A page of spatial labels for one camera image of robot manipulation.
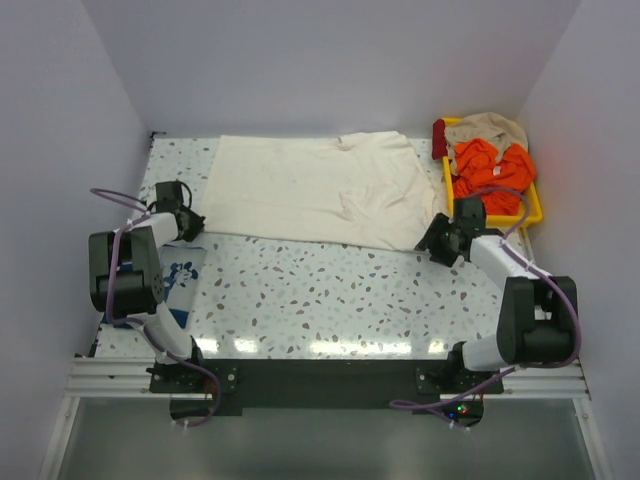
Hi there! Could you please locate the red cloth in bin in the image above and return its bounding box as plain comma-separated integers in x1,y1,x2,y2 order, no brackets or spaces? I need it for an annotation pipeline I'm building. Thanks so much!
431,118,448,160

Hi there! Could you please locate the aluminium rail frame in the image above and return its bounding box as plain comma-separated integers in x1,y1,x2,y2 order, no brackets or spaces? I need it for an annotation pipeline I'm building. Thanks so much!
40,343,613,479

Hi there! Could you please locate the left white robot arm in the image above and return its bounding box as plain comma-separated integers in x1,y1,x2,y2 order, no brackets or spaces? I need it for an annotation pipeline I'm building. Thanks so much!
88,180,205,365

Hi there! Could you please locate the folded blue white t shirt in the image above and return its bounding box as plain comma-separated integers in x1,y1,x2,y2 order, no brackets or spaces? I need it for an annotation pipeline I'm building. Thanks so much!
99,242,207,331

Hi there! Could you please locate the beige t shirt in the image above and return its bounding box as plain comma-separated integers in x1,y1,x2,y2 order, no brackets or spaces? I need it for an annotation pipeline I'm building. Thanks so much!
444,112,529,163

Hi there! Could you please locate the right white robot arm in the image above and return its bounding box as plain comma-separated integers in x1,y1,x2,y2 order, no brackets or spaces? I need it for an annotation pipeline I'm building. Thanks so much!
415,198,582,371

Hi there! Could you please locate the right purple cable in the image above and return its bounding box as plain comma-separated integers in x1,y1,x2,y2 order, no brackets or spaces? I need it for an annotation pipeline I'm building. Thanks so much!
389,187,584,426

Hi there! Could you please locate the orange t shirt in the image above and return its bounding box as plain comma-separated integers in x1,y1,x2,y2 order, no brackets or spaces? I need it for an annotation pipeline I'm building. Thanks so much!
451,138,537,216

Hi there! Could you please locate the cream t shirt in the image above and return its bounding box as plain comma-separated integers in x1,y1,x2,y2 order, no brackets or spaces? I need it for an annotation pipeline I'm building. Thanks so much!
200,131,436,251

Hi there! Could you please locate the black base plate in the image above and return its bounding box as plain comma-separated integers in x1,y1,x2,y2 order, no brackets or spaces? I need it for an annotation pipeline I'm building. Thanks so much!
147,359,492,420

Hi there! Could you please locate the yellow plastic bin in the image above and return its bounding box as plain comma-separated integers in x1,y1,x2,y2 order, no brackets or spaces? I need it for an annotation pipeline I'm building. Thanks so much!
436,117,543,228

